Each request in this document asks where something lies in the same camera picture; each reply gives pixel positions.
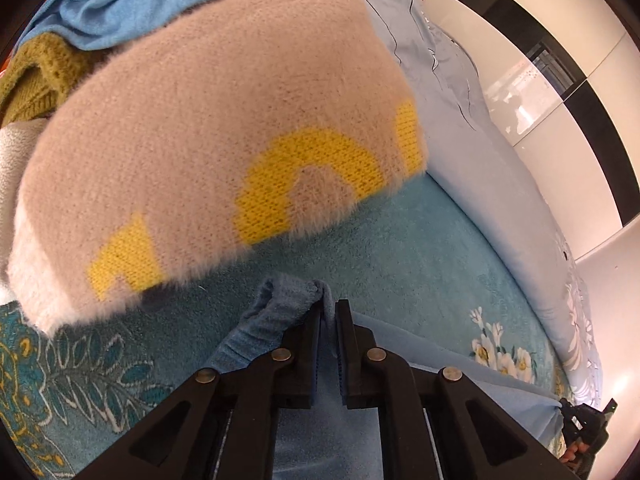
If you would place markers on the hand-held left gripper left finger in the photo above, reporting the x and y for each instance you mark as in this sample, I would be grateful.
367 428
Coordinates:
308 360

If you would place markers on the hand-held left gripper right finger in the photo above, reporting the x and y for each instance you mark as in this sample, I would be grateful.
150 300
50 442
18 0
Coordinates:
346 360

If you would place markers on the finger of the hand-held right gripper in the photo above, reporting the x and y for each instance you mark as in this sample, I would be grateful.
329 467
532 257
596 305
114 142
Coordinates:
569 412

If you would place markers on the light blue fleece garment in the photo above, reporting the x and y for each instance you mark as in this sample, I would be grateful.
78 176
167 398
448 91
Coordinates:
327 440

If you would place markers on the person's right hand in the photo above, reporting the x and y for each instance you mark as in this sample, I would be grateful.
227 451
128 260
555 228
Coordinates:
574 452

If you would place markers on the teal floral blanket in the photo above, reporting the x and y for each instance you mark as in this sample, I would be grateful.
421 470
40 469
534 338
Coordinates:
425 260

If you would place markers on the light blue floral quilt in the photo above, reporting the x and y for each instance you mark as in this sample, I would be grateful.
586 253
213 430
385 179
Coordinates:
475 160

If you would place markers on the beige fuzzy sweater yellow letters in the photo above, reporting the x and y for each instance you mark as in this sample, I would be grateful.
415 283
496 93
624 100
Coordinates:
200 135

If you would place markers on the white glossy wardrobe black stripe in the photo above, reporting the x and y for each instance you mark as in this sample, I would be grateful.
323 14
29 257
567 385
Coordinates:
550 135

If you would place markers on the white fleece cloth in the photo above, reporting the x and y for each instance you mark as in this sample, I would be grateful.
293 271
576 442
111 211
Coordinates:
11 175

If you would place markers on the olive green knit sweater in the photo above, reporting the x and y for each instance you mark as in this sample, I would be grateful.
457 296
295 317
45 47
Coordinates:
35 75

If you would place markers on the blue knit sweater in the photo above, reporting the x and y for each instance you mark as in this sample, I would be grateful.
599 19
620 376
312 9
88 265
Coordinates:
115 5

